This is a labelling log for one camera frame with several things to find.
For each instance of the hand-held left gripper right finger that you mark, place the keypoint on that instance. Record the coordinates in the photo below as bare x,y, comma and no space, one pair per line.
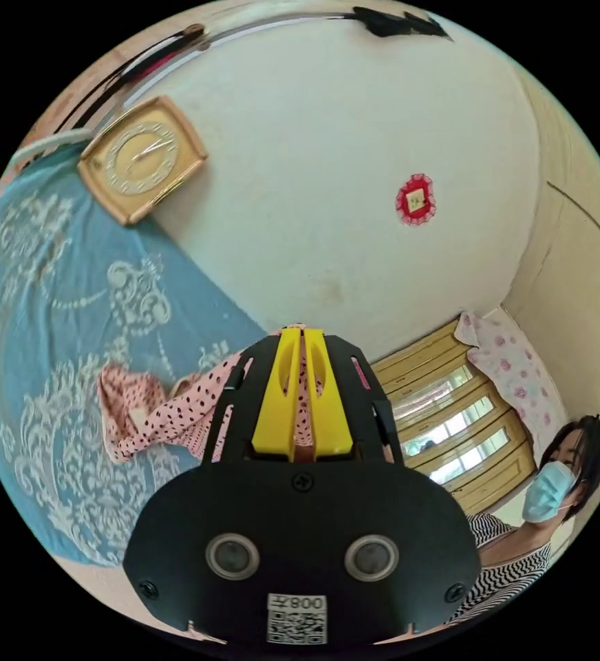
331,413

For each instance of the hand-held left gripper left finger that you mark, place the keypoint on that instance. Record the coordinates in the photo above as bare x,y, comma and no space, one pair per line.
274,413

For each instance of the pink polka dot shirt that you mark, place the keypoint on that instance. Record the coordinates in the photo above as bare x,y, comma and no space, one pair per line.
166,413

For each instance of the floral curtain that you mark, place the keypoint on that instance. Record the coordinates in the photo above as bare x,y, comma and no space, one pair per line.
511,366

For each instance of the person's body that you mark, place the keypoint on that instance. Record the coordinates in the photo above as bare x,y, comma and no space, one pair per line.
547,496

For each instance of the bed with blue patterned sheet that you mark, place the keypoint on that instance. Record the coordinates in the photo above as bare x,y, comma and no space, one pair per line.
47,310

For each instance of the window with yellow frame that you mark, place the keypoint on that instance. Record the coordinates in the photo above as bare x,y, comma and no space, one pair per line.
455,428

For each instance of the red-framed wall socket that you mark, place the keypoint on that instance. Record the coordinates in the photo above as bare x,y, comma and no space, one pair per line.
415,199

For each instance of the square gold wall clock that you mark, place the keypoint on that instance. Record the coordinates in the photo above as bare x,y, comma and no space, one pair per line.
142,159

